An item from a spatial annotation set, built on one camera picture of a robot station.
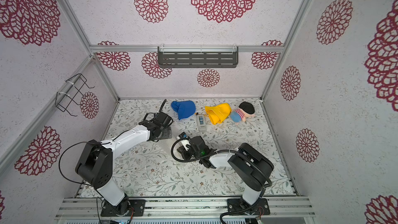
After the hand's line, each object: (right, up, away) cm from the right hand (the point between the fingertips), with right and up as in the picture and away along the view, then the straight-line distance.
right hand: (177, 148), depth 88 cm
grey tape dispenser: (+14, +13, +15) cm, 24 cm away
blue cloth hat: (+2, +23, +25) cm, 34 cm away
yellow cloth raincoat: (+26, +19, +18) cm, 37 cm away
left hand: (-10, +7, +4) cm, 13 cm away
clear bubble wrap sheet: (-5, +9, -6) cm, 12 cm away
